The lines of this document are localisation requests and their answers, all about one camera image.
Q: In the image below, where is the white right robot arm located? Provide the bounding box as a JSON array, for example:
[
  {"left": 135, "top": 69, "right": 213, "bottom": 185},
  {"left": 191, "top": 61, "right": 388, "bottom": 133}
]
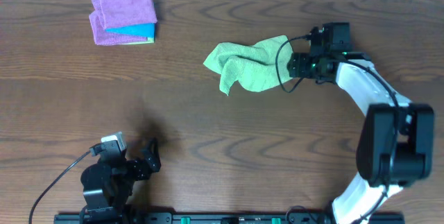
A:
[{"left": 287, "top": 52, "right": 434, "bottom": 223}]

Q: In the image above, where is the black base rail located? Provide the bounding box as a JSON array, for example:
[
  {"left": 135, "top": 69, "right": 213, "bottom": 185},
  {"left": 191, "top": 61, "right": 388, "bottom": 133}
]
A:
[{"left": 53, "top": 212, "right": 406, "bottom": 224}]

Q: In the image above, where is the blue folded cloth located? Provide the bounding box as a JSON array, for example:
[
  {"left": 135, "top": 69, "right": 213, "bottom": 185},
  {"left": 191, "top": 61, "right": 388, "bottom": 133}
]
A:
[{"left": 105, "top": 23, "right": 155, "bottom": 38}]

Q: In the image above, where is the light green bottom cloth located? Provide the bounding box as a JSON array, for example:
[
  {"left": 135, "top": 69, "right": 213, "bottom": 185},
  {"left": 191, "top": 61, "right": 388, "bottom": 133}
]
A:
[{"left": 125, "top": 37, "right": 155, "bottom": 45}]

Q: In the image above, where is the purple folded cloth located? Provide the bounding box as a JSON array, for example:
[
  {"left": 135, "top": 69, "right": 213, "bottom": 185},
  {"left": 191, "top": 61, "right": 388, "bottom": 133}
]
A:
[
  {"left": 89, "top": 0, "right": 147, "bottom": 46},
  {"left": 99, "top": 0, "right": 157, "bottom": 29}
]

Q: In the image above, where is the lower purple folded cloth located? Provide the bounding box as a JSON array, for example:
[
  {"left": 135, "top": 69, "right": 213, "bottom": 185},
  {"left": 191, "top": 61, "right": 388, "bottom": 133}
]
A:
[{"left": 89, "top": 0, "right": 147, "bottom": 46}]

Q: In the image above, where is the green microfiber cloth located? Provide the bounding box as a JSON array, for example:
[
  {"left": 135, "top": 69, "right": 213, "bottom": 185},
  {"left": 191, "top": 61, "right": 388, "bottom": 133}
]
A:
[{"left": 203, "top": 35, "right": 293, "bottom": 95}]

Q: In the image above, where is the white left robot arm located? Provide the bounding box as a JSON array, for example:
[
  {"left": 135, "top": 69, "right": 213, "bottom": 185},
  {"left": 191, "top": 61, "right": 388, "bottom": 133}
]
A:
[{"left": 79, "top": 132, "right": 161, "bottom": 223}]

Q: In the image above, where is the top purple folded cloth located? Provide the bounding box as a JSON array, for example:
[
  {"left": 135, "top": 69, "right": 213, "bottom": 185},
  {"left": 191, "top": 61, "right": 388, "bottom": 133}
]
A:
[{"left": 99, "top": 0, "right": 157, "bottom": 29}]

